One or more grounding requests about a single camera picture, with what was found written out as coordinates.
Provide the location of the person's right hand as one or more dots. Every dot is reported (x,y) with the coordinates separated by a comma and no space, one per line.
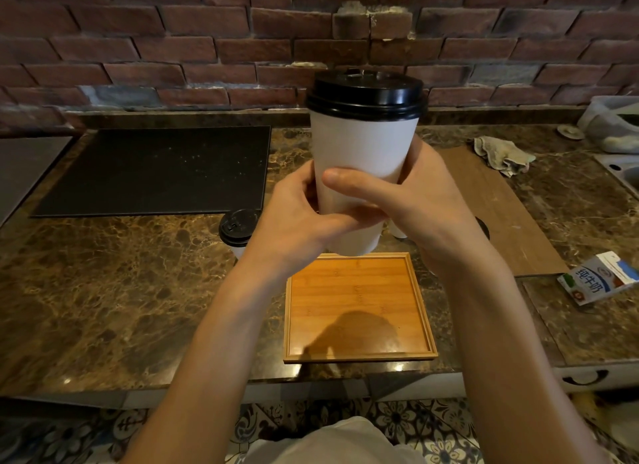
(434,219)

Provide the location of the person's left hand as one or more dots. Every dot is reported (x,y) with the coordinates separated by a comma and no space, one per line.
(289,234)

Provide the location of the counter lidded cup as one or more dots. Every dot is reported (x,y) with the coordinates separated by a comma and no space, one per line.
(397,231)

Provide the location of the white paper cup black lid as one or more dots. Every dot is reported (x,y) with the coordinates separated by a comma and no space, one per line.
(364,139)
(238,226)

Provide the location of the square wooden tray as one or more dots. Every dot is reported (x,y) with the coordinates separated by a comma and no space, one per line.
(349,299)

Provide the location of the person's right forearm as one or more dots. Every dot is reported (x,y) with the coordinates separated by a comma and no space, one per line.
(509,379)

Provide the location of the person's left forearm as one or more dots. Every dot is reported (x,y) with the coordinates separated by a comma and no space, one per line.
(209,369)

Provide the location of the person's light grey clothing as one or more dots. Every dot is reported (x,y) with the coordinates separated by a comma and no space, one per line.
(334,443)

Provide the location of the brown flat board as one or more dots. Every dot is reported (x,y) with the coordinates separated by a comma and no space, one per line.
(514,224)

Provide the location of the crumpled beige rag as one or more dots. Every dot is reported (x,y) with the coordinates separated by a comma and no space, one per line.
(501,154)

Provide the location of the black rubber mat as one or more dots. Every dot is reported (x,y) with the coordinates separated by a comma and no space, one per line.
(150,171)

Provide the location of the small round pale sink plug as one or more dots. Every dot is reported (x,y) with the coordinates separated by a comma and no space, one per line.
(570,132)

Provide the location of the white blue milk carton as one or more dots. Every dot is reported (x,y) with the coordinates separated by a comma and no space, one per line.
(594,281)

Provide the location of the steel sink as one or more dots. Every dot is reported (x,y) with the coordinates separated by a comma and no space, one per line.
(621,166)

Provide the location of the clear plastic container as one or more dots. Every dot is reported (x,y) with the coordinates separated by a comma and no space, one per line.
(611,126)

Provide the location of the white drawer front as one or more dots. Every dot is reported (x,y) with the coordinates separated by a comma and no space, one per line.
(626,379)

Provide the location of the grey metal panel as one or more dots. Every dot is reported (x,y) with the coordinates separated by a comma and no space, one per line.
(25,174)

